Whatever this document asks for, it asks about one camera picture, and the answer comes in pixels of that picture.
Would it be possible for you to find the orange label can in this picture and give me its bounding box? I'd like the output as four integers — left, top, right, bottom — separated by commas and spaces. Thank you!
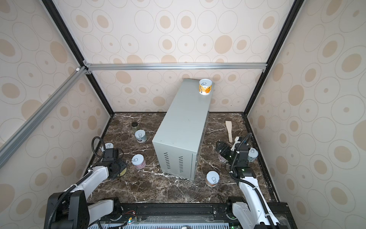
199, 79, 213, 95

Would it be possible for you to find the pink label can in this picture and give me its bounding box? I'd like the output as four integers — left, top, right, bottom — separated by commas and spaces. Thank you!
218, 155, 228, 164
131, 154, 146, 169

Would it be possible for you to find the yellow label can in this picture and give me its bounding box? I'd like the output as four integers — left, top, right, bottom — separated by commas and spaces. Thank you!
119, 168, 127, 177

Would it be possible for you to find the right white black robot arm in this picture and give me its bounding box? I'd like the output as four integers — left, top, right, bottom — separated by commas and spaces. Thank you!
215, 133, 287, 229

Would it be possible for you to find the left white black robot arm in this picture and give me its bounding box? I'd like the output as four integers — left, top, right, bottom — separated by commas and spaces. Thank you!
44, 136, 127, 229

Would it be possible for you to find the brown label can left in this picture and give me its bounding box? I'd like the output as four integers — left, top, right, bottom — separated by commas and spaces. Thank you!
101, 143, 114, 152

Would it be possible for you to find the teal label can right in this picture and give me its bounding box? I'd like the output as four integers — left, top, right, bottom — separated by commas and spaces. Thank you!
247, 148, 259, 162

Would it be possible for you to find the teal label can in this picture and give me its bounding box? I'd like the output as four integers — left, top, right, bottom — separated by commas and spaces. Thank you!
134, 129, 147, 143
247, 148, 259, 162

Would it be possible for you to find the wooden spatula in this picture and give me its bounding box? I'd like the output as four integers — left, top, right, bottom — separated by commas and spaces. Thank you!
226, 121, 233, 143

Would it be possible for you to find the red label can front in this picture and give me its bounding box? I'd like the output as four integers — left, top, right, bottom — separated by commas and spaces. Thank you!
205, 171, 220, 187

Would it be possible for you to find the teal label can left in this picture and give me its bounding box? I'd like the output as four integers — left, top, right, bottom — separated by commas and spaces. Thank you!
134, 129, 147, 143

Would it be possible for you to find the grey metal cabinet box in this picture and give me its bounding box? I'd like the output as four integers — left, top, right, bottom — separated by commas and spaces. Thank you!
152, 79, 212, 180

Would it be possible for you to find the left diagonal aluminium bar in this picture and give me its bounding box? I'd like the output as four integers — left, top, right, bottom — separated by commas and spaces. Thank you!
1, 66, 86, 167

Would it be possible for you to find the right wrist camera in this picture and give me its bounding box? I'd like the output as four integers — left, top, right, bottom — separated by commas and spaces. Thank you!
231, 136, 244, 152

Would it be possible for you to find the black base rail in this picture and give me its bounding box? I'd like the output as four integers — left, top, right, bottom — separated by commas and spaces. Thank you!
50, 201, 298, 229

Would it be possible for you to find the horizontal aluminium frame bar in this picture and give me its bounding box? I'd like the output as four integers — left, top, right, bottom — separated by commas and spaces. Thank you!
79, 62, 267, 72

